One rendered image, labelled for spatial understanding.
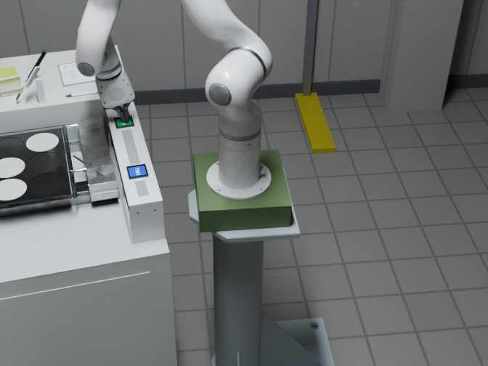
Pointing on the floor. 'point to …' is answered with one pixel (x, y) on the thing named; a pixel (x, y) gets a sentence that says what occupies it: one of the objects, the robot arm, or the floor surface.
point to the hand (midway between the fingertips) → (124, 114)
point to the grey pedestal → (253, 332)
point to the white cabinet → (91, 316)
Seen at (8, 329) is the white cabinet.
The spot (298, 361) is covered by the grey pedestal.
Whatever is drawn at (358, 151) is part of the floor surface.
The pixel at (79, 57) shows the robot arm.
